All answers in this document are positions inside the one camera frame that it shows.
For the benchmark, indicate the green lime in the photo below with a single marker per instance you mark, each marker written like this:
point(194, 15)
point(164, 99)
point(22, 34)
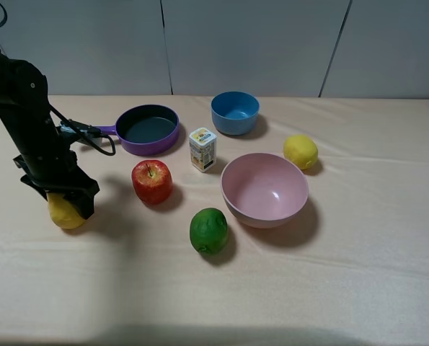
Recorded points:
point(209, 232)

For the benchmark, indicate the yellow lemon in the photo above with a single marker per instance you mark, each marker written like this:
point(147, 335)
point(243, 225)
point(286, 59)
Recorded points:
point(301, 150)

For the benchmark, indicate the purple toy frying pan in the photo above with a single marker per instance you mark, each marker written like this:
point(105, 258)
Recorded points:
point(145, 130)

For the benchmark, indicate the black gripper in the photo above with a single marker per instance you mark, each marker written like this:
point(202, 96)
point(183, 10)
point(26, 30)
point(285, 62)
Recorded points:
point(57, 171)

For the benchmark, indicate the pink plastic bowl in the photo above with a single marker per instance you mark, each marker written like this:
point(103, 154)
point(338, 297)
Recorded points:
point(263, 190)

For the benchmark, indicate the red apple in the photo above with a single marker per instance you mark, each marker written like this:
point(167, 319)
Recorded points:
point(152, 181)

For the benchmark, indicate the yellow pear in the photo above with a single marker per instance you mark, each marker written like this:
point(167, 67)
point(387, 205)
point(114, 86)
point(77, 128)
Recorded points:
point(63, 213)

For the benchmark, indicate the small white carton box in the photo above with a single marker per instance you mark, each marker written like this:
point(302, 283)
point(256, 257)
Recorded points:
point(203, 149)

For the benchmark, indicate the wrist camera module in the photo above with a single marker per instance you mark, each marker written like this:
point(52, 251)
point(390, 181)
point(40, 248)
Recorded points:
point(85, 134)

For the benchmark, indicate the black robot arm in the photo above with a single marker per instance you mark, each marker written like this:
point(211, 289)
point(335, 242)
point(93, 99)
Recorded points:
point(24, 107)

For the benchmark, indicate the blue plastic bowl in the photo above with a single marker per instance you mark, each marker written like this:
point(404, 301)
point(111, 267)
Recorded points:
point(234, 113)

